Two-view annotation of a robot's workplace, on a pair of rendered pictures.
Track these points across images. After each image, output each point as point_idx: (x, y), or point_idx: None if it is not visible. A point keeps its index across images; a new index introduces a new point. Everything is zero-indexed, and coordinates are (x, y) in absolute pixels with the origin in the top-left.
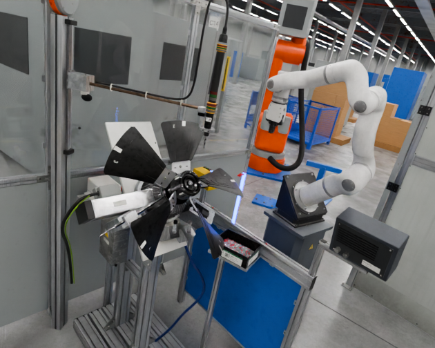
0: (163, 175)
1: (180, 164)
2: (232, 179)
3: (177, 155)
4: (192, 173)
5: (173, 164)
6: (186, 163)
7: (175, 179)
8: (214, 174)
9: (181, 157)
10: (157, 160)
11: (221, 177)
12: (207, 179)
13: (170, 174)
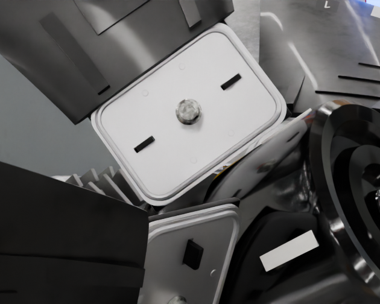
0: (156, 297)
1: (169, 95)
2: (374, 9)
3: (89, 33)
4: (348, 120)
5: (112, 125)
6: (216, 63)
7: (271, 269)
8: (291, 30)
9: (145, 34)
10: (35, 232)
11: (341, 26)
12: (321, 81)
13: (206, 245)
